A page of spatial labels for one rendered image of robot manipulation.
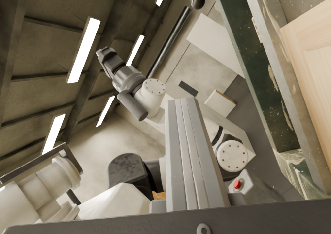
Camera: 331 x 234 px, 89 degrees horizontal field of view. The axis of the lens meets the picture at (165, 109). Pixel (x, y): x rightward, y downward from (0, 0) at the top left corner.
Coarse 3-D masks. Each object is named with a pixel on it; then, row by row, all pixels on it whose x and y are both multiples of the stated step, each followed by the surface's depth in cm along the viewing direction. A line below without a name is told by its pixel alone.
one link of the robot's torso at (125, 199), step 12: (72, 192) 41; (108, 192) 33; (120, 192) 31; (132, 192) 32; (84, 204) 35; (96, 204) 31; (108, 204) 28; (120, 204) 29; (132, 204) 29; (144, 204) 30; (72, 216) 24; (84, 216) 29; (96, 216) 26; (108, 216) 26
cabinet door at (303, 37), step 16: (304, 16) 28; (320, 16) 25; (288, 32) 34; (304, 32) 29; (320, 32) 26; (288, 48) 36; (304, 48) 31; (320, 48) 28; (304, 64) 33; (320, 64) 29; (304, 80) 35; (320, 80) 31; (304, 96) 37; (320, 96) 32; (320, 112) 34; (320, 128) 36; (320, 144) 39
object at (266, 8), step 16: (256, 0) 37; (272, 0) 36; (256, 16) 40; (272, 16) 36; (272, 32) 37; (272, 48) 38; (272, 64) 41; (288, 64) 37; (288, 80) 38; (288, 96) 40; (288, 112) 43; (304, 112) 39; (304, 128) 39; (304, 144) 42; (320, 160) 40; (320, 176) 40
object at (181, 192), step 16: (176, 112) 8; (176, 128) 7; (176, 144) 7; (176, 160) 6; (176, 176) 5; (192, 176) 5; (176, 192) 5; (192, 192) 5; (160, 208) 6; (176, 208) 5; (192, 208) 5
